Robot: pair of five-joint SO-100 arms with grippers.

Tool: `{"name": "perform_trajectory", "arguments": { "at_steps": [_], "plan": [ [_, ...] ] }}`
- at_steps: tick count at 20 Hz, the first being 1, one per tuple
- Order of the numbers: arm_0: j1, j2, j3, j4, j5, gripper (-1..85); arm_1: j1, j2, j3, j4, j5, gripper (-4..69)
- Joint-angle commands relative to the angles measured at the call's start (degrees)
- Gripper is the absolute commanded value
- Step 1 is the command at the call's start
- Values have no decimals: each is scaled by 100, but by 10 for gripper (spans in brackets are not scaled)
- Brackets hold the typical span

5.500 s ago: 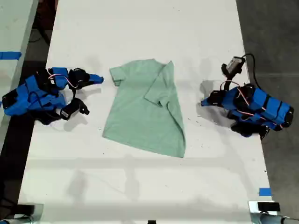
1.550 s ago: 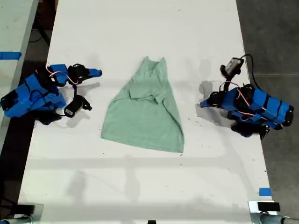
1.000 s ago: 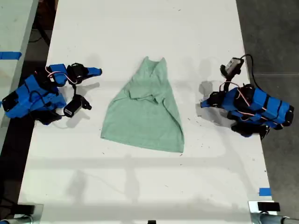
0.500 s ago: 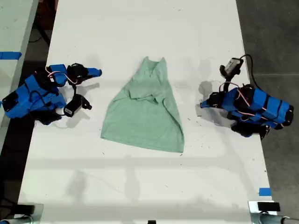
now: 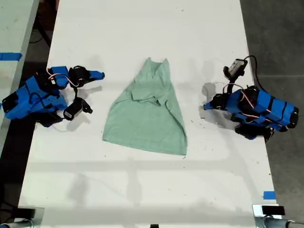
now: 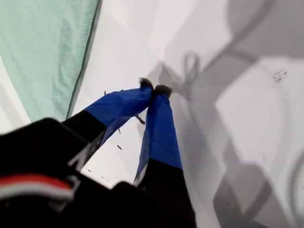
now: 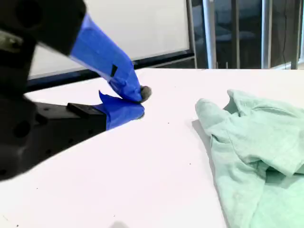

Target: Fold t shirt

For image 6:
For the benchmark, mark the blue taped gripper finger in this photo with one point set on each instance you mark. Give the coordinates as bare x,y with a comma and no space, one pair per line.
159,133
114,108

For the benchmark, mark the pale green T-shirt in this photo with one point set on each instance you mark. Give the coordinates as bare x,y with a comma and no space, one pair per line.
40,52

